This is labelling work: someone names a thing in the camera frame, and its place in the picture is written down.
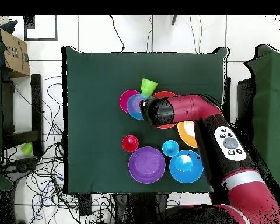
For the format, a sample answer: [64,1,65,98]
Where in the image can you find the black metal frame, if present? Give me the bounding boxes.
[1,73,43,150]

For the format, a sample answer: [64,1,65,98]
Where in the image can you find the large blue bowl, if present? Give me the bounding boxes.
[169,149,204,184]

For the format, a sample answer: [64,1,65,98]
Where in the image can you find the black cable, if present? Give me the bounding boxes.
[108,15,126,53]

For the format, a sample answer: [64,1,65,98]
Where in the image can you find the small blue bowl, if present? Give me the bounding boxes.
[127,93,150,121]

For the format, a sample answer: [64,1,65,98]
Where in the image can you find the red cup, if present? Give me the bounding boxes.
[121,135,139,153]

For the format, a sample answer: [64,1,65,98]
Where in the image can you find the large yellow bowl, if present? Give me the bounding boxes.
[177,120,198,149]

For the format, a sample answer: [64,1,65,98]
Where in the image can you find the cardboard box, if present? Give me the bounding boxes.
[0,27,30,78]

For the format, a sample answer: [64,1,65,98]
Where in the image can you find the black box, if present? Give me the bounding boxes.
[236,78,256,124]

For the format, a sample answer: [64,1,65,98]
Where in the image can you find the light green plastic cup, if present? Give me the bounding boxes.
[20,142,33,155]

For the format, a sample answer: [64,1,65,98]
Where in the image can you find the grey square frame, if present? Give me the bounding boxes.
[23,15,58,42]

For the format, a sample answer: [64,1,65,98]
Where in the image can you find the orange bowl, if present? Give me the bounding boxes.
[151,90,178,130]

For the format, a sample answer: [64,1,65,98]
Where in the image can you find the pink bowl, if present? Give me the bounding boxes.
[119,89,141,114]

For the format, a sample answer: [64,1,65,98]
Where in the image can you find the dark grey caster foot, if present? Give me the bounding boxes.
[2,158,38,181]

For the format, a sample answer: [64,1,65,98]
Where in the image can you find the blue cup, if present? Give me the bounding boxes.
[162,139,180,158]

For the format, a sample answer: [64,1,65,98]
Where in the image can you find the purple bowl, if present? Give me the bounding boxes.
[128,146,166,184]

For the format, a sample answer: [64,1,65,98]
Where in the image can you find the dark green tablecloth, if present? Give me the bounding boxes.
[61,45,230,195]

